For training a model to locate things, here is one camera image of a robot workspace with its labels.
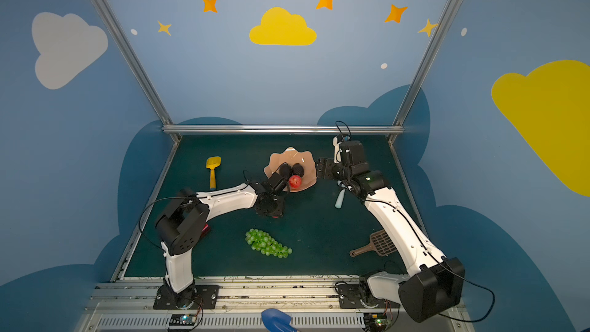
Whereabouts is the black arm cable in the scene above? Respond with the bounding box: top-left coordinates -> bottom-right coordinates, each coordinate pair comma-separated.
137,196 -> 199,251
363,195 -> 496,324

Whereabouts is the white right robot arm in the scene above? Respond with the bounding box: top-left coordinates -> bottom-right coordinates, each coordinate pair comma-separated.
316,137 -> 466,323

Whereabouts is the green circuit board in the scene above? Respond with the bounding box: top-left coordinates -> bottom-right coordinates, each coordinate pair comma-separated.
167,314 -> 199,330
363,314 -> 393,332

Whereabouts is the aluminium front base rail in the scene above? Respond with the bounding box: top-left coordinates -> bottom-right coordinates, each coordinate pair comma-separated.
75,275 -> 475,331

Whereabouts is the aluminium corner post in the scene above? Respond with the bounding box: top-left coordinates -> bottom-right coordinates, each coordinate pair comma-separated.
90,0 -> 173,127
388,0 -> 463,147

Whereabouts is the dark blue toy scoop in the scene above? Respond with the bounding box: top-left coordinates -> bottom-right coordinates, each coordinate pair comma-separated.
261,308 -> 299,332

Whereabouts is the right green circuit board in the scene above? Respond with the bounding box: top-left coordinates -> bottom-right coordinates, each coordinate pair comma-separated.
363,314 -> 393,332

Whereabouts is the aluminium right corner post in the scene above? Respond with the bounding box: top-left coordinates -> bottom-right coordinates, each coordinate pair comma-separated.
388,0 -> 463,147

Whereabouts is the pink scalloped fruit bowl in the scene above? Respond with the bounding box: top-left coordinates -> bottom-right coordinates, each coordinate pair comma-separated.
264,147 -> 317,192

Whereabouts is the aluminium left floor rail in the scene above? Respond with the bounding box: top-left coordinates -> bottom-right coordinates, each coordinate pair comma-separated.
109,142 -> 180,282

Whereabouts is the aluminium left corner post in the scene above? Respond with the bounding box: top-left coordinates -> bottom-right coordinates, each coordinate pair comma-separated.
90,0 -> 173,127

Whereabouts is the red apple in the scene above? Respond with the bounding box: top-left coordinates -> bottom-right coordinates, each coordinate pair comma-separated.
288,175 -> 302,190

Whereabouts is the yellow toy shovel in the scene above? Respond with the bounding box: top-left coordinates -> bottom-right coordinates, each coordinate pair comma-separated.
206,156 -> 221,191

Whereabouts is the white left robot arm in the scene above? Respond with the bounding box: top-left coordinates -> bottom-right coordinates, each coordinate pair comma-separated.
155,173 -> 290,296

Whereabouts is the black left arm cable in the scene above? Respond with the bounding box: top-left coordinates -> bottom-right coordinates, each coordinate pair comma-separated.
137,196 -> 199,251

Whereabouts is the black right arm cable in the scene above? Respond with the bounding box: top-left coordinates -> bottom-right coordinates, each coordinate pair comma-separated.
363,195 -> 496,324

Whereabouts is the green grape bunch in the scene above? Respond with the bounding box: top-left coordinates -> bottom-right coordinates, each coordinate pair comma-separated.
244,228 -> 293,259

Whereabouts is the left green circuit board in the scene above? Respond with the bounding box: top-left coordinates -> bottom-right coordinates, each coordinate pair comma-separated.
167,314 -> 199,330

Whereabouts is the aluminium right floor rail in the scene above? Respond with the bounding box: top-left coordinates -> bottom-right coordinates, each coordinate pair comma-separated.
388,136 -> 428,235

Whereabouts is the light blue toy shovel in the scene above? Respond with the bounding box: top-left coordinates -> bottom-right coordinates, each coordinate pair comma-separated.
334,181 -> 348,209

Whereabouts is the aluminium back frame rail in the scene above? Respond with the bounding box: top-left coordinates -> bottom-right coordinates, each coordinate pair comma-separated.
162,122 -> 404,135

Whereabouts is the aluminium floor rail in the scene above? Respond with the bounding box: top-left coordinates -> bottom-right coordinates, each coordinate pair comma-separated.
109,142 -> 180,282
388,136 -> 428,235

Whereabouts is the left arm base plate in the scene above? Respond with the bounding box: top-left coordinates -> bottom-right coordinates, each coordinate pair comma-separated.
153,284 -> 220,310

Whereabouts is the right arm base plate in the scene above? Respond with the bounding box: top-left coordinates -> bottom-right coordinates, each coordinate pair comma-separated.
333,283 -> 387,309

